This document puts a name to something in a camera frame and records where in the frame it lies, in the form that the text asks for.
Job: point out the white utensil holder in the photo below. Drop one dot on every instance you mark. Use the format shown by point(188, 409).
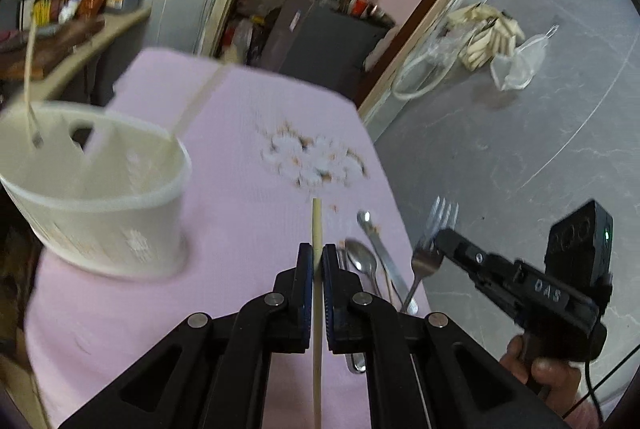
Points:
point(100, 219)

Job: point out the small metal spoon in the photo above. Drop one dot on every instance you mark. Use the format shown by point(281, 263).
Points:
point(380, 249)

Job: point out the beige kitchen counter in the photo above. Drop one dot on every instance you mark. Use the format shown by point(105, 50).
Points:
point(115, 24)

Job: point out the large metal spoon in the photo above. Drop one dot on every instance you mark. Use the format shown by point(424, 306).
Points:
point(361, 259)

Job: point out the wooden chopstick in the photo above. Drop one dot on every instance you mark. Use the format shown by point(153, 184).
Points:
point(200, 101)
point(29, 69)
point(317, 224)

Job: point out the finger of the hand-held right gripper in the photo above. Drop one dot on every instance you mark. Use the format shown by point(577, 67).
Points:
point(475, 259)

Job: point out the red cup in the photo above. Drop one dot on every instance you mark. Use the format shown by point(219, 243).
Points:
point(361, 6)

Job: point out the metal fork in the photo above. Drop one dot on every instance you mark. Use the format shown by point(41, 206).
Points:
point(427, 261)

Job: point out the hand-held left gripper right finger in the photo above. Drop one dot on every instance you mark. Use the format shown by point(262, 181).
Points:
point(328, 281)

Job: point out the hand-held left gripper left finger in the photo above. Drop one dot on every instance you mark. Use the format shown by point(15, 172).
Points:
point(306, 281)

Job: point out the wooden cutting board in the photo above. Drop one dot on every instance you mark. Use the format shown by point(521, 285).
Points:
point(55, 44)

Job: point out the light wooden door frame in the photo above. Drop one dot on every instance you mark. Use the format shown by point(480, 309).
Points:
point(374, 99)

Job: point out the grey small refrigerator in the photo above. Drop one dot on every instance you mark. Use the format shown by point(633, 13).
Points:
point(325, 44)

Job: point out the person's right hand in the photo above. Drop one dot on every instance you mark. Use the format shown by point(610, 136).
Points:
point(555, 376)

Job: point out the pink tablecloth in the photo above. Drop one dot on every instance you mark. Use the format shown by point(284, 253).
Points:
point(240, 159)

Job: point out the clear plastic bag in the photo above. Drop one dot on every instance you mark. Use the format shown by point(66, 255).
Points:
point(517, 69)

